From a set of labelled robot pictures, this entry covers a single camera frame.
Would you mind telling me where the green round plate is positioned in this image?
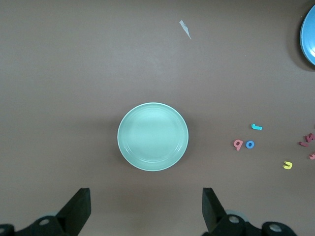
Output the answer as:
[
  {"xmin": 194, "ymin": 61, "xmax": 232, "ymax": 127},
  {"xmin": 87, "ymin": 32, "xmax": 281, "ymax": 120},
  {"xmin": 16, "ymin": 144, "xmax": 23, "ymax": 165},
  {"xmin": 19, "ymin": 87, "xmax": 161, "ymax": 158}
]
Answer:
[{"xmin": 117, "ymin": 102, "xmax": 189, "ymax": 172}]

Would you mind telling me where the blue round plate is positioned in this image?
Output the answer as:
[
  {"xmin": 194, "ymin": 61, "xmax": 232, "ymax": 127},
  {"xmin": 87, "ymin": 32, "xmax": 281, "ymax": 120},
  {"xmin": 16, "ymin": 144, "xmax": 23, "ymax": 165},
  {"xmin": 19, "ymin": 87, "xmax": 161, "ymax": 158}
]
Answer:
[{"xmin": 299, "ymin": 4, "xmax": 315, "ymax": 66}]

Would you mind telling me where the white paper scrap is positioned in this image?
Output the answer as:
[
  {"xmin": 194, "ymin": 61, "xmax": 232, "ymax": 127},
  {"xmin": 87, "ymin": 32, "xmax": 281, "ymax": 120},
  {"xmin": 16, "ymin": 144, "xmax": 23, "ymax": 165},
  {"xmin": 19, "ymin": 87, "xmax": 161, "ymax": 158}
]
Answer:
[{"xmin": 179, "ymin": 20, "xmax": 192, "ymax": 39}]

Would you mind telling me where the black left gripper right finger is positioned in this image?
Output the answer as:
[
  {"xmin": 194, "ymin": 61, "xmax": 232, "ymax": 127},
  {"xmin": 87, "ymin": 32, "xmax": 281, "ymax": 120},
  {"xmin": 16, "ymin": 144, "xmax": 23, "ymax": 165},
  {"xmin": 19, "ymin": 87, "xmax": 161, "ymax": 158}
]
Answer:
[{"xmin": 201, "ymin": 188, "xmax": 298, "ymax": 236}]

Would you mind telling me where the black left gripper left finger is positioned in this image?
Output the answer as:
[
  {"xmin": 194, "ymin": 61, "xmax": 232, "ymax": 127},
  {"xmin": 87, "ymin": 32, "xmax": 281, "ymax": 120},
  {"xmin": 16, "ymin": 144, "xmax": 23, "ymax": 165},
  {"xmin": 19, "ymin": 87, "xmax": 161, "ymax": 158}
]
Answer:
[{"xmin": 0, "ymin": 188, "xmax": 92, "ymax": 236}]

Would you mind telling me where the brown table cover sheet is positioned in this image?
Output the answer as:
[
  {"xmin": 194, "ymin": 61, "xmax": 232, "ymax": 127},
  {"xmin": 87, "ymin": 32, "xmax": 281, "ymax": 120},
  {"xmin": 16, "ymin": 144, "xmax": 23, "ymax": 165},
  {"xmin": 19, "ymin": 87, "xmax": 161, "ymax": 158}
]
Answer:
[{"xmin": 0, "ymin": 0, "xmax": 315, "ymax": 236}]

